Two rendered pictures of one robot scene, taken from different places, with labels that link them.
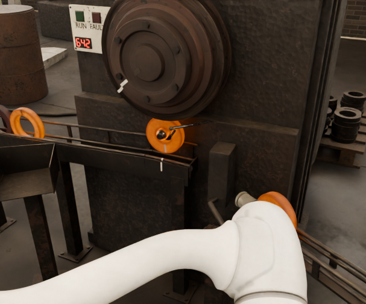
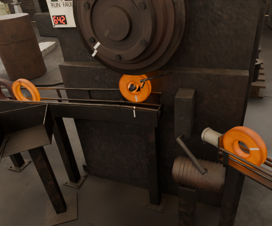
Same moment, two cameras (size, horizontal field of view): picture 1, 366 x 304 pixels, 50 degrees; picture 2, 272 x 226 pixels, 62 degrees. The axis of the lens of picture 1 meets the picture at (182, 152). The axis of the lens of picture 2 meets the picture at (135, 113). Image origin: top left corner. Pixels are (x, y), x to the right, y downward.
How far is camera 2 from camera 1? 44 cm
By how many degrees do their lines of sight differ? 3
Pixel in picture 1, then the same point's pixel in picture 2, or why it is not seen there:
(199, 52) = (162, 7)
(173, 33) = not seen: outside the picture
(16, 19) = (18, 22)
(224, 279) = not seen: outside the picture
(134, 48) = (102, 11)
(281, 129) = (234, 72)
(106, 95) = (83, 62)
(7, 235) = (26, 172)
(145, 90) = (116, 49)
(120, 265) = not seen: outside the picture
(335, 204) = (252, 125)
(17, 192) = (21, 146)
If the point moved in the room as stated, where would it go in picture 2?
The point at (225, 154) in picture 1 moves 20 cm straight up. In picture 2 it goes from (188, 97) to (191, 50)
